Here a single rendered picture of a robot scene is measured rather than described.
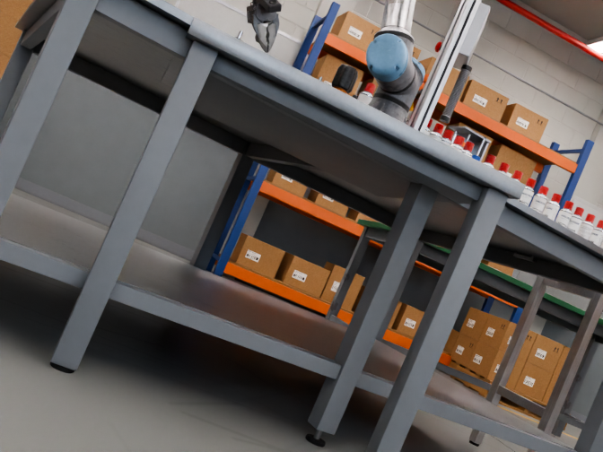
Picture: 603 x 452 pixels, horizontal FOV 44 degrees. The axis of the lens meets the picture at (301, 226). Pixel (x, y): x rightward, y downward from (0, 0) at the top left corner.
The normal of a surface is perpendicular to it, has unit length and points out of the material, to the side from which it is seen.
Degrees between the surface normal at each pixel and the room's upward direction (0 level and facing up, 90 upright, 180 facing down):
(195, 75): 90
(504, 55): 90
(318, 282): 90
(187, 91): 90
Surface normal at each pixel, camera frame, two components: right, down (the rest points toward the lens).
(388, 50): -0.35, -0.11
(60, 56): 0.42, 0.14
